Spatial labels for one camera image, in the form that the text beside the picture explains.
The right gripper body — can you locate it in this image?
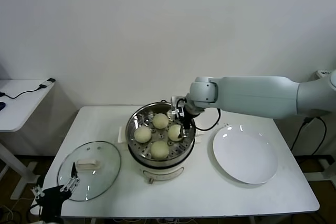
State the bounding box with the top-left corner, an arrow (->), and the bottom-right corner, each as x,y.
181,105 -> 201,123

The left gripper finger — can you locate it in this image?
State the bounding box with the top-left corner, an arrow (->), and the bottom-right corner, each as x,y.
31,176 -> 44,199
59,162 -> 81,193

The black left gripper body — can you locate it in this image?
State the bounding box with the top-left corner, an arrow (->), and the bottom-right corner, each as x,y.
35,186 -> 74,221

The white steamed baozi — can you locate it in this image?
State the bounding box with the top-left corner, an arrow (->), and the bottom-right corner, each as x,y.
167,125 -> 184,142
150,141 -> 170,160
153,113 -> 170,130
134,126 -> 153,144

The glass lid with white handle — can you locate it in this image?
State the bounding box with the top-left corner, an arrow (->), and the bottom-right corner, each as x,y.
57,141 -> 122,202

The stainless steel steamer basket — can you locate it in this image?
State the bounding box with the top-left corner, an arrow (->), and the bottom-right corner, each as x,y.
117,102 -> 206,167

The white electric cooker base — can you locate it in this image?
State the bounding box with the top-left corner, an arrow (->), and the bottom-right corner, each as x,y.
128,140 -> 196,185

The white round plate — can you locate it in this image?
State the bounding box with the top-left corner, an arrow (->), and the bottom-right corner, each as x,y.
212,124 -> 279,185

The white side table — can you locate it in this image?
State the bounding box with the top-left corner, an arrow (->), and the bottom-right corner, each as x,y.
0,79 -> 57,201

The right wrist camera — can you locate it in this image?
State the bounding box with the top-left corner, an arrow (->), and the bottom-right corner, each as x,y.
169,96 -> 185,119

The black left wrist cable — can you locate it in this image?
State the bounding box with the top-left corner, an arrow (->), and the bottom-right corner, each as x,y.
28,202 -> 43,216

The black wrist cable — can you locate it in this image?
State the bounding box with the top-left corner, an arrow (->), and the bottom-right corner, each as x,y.
195,107 -> 222,132
28,202 -> 43,216

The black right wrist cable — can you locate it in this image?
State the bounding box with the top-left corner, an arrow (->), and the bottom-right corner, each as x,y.
195,107 -> 222,132

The black cable with adapter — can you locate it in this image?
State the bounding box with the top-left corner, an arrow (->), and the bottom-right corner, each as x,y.
0,78 -> 56,99

